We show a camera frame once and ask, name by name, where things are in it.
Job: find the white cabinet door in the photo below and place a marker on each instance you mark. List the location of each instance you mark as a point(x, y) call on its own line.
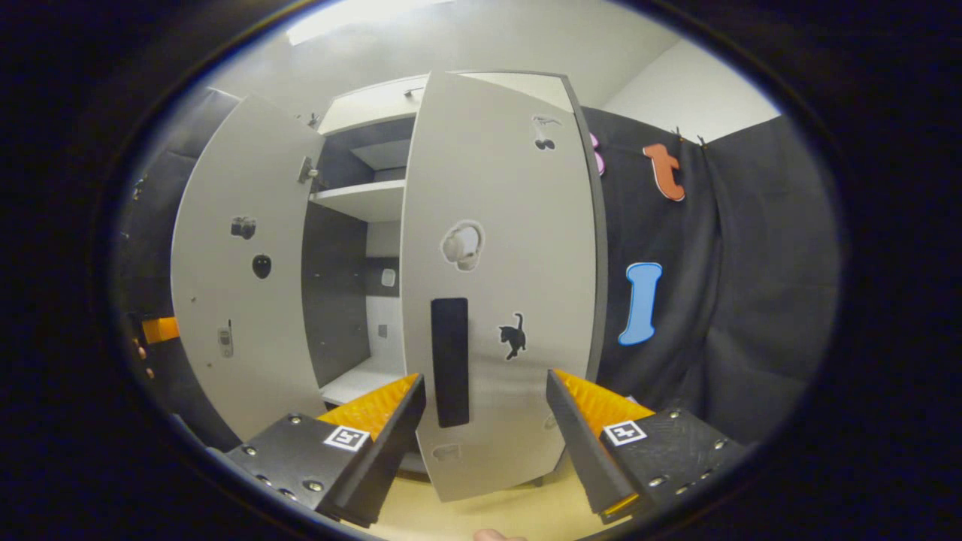
point(240, 376)
point(511, 188)

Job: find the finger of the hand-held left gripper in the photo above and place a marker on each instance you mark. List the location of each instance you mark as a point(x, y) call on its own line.
point(161, 330)

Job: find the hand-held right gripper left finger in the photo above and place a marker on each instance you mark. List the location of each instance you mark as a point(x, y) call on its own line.
point(391, 451)

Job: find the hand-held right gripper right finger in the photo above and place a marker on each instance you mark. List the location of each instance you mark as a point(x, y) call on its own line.
point(579, 443)

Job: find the white cabinet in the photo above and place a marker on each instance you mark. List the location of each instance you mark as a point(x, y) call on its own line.
point(338, 285)

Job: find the metal door hinge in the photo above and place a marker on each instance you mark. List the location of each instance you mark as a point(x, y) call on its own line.
point(310, 173)

